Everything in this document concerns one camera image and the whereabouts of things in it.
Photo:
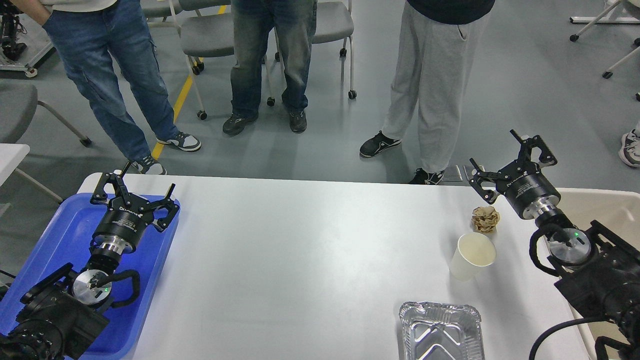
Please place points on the person in grey sweatpants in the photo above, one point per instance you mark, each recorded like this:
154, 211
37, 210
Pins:
436, 47

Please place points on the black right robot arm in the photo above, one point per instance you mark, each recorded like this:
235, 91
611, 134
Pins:
598, 272

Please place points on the grey chair left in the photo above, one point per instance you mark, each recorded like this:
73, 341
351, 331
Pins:
18, 105

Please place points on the white side table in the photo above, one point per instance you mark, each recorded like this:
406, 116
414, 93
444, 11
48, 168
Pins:
11, 155

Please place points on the grey chair right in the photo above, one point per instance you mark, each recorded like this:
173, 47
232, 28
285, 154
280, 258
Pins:
334, 22

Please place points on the white chair legs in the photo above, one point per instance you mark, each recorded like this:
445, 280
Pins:
632, 8

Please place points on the grey chair middle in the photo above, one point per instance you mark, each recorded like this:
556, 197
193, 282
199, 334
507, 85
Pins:
200, 36

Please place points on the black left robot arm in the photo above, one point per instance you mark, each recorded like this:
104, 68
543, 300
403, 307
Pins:
88, 284

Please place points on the grey chair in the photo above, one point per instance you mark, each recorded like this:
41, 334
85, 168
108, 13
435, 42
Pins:
334, 22
200, 36
18, 105

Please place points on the person in blue jeans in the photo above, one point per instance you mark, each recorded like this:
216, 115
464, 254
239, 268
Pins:
90, 36

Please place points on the crumpled brown paper ball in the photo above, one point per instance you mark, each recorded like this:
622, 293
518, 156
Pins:
485, 219

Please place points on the white sneaker at right edge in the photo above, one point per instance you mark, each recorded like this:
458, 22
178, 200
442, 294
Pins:
629, 152

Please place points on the blue plastic tray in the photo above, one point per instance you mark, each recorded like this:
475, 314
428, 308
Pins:
66, 240

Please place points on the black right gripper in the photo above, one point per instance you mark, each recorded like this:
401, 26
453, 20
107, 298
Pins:
526, 189

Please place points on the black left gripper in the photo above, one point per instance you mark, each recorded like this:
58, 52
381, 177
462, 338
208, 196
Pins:
121, 222

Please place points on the beige plastic bin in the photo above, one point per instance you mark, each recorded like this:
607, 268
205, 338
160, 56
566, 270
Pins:
619, 211

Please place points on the white paper cup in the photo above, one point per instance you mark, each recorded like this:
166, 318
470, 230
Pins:
474, 251

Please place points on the aluminium foil tray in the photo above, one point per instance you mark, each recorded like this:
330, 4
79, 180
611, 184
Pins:
440, 331

